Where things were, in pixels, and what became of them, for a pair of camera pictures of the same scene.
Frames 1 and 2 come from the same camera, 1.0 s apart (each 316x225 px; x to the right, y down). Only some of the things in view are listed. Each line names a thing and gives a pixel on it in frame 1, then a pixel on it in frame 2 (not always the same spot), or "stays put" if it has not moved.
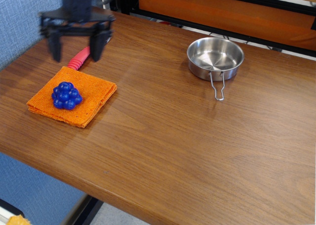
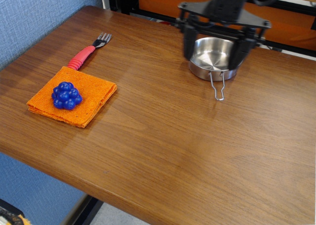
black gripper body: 78,16 -> 224,14
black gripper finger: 55,40 -> 190,34
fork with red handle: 79,57 stays put
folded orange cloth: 95,92 stays put
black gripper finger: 97,42 -> 241,47
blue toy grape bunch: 66,96 stays put
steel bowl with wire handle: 215,59 stays put
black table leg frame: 84,211 stays put
